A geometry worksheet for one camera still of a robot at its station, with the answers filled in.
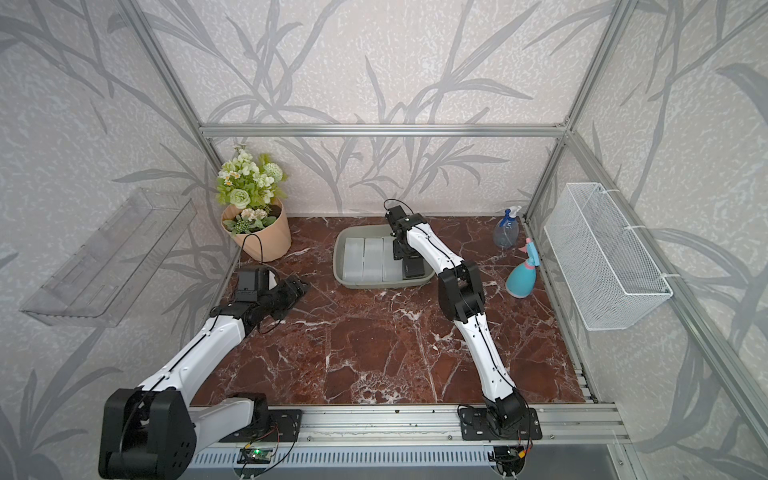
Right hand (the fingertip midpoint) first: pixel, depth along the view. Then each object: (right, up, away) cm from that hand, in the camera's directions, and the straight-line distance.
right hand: (410, 252), depth 105 cm
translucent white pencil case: (-20, -3, -1) cm, 20 cm away
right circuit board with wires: (+23, -49, -34) cm, 64 cm away
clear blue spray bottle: (+35, +8, 0) cm, 36 cm away
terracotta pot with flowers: (-49, +11, -12) cm, 52 cm away
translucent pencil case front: (-6, -6, -5) cm, 10 cm away
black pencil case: (+1, -5, -7) cm, 9 cm away
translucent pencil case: (-13, -3, +1) cm, 14 cm away
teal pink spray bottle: (+35, -9, -12) cm, 38 cm away
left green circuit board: (-38, -48, -35) cm, 70 cm away
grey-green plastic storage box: (-17, +8, +13) cm, 23 cm away
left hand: (-31, -10, -20) cm, 38 cm away
